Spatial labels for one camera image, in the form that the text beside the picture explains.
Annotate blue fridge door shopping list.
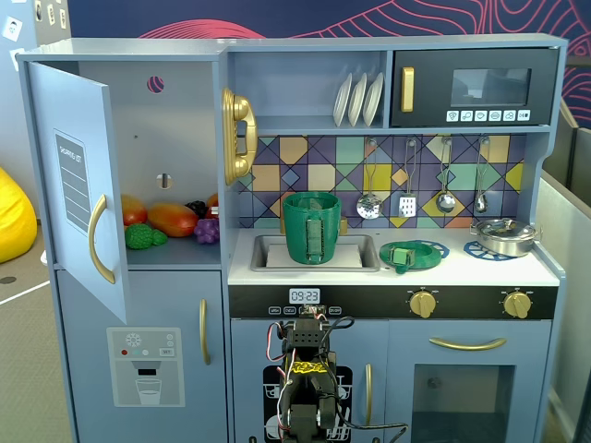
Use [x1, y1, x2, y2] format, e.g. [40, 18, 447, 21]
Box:
[26, 61, 129, 326]

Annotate steel toy ladle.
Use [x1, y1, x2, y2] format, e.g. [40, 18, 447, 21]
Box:
[435, 136, 457, 215]

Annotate white toy plate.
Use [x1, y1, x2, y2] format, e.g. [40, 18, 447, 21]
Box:
[361, 71, 385, 127]
[332, 72, 354, 127]
[346, 72, 369, 128]

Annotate gold toy telephone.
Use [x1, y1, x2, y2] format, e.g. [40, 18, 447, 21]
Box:
[221, 87, 259, 187]

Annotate steel toy spoon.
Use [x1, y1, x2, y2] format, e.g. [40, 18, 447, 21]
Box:
[474, 135, 491, 215]

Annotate green printed container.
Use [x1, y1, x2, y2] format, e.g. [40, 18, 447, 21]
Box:
[282, 190, 343, 267]

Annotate large red orange toy mango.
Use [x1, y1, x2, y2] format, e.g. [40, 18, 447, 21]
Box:
[147, 201, 200, 239]

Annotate steel toy skimmer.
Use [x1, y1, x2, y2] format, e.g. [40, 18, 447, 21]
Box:
[356, 137, 386, 222]

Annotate red white servo wires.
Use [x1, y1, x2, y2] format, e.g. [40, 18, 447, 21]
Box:
[267, 319, 297, 416]

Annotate gold dishwasher door handle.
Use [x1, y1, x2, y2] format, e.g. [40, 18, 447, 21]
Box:
[364, 363, 374, 427]

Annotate gold curved fridge door handle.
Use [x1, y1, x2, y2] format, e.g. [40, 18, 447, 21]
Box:
[88, 193, 117, 285]

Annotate steel pot lid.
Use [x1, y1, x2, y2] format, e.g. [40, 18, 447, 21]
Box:
[474, 217, 537, 240]

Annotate steel toy slotted spatula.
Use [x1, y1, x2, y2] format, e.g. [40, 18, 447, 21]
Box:
[398, 137, 418, 219]

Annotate black usb cable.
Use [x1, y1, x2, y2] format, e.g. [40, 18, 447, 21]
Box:
[339, 416, 411, 443]

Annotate black toy microwave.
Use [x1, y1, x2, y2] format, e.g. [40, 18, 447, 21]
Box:
[390, 47, 561, 128]

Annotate steel toy pot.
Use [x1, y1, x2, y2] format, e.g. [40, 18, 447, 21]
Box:
[469, 221, 540, 258]

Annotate yellow bean bag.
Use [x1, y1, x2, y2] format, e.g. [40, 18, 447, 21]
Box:
[0, 166, 39, 266]

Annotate grey desk divider panel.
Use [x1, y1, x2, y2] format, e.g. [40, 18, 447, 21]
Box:
[537, 166, 591, 443]

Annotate gold straight freezer door handle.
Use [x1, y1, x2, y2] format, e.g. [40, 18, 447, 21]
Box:
[199, 298, 212, 366]

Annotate gold stove knob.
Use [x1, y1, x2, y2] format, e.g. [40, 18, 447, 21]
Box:
[408, 289, 440, 319]
[501, 289, 534, 320]

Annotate green printed lid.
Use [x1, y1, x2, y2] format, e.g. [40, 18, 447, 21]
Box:
[379, 240, 446, 275]

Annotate dark toy blackberry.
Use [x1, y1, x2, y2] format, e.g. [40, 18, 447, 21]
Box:
[185, 198, 210, 220]

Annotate blue wooden toy kitchen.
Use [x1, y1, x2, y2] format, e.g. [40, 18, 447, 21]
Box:
[16, 32, 570, 443]

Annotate grey toy sink basin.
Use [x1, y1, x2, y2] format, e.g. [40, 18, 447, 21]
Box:
[249, 233, 381, 274]

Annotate gold microwave door handle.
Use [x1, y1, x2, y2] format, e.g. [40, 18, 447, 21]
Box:
[400, 66, 416, 114]

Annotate gold curved oven handle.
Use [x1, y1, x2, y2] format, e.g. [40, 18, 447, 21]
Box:
[428, 336, 508, 353]

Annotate purple toy grapes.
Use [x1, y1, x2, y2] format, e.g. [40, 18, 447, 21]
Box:
[193, 217, 221, 246]

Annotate green toy broccoli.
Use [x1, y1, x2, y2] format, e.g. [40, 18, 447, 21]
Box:
[124, 222, 169, 251]

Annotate small red orange toy mango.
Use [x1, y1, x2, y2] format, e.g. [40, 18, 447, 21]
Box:
[120, 194, 150, 228]

